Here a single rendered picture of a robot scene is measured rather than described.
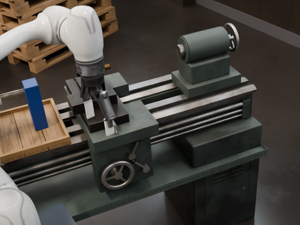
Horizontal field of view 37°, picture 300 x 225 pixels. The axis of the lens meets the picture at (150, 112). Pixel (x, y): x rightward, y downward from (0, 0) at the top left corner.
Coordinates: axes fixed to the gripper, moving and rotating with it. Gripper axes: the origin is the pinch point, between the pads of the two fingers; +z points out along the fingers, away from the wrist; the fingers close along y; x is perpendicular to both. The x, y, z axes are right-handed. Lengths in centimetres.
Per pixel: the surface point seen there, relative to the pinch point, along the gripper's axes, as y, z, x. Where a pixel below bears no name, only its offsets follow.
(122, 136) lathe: -17.4, 24.9, 17.7
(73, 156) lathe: -35, 38, 1
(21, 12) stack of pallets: -271, 53, 68
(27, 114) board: -66, 27, -6
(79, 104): -36.9, 14.0, 9.1
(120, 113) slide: -25.3, 19.0, 22.2
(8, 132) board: -58, 27, -19
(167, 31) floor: -257, 115, 220
